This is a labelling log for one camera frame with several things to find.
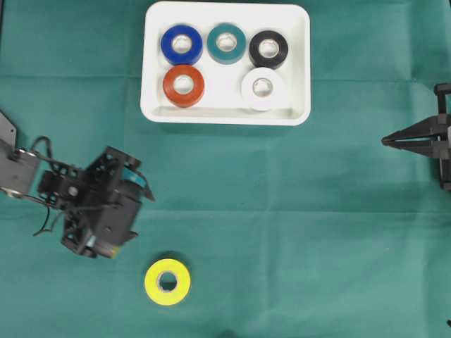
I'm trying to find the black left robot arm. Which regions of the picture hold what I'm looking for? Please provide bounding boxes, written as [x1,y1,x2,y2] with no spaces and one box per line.
[1,137,154,258]

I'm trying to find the blue tape roll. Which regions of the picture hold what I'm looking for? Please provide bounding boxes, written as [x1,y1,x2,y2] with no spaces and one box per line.
[160,25,203,65]

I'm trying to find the white plastic case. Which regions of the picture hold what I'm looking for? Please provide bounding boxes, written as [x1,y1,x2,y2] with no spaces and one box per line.
[140,1,311,126]

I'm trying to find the yellow tape roll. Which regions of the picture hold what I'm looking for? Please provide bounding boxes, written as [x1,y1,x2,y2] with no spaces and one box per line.
[144,258,191,306]

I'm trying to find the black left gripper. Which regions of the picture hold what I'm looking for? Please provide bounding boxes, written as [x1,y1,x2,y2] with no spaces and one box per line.
[37,146,155,258]

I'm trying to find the white tape roll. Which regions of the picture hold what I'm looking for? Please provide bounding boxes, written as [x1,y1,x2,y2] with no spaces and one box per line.
[240,67,288,112]

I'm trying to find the red tape roll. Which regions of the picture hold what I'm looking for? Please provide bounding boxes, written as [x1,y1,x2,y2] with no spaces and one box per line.
[163,65,204,108]

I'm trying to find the green table cloth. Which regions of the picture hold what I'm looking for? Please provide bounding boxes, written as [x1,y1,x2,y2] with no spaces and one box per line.
[1,1,450,337]

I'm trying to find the black tape roll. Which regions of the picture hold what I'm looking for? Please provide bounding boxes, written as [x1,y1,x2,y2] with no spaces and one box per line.
[249,30,289,70]

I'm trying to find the green tape roll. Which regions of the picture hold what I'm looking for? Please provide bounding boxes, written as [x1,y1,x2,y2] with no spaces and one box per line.
[207,23,246,65]

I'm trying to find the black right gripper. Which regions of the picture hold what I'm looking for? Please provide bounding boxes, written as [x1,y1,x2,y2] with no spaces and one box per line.
[382,82,450,190]

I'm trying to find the black thin cable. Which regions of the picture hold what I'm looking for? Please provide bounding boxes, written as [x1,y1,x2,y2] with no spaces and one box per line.
[20,136,121,237]

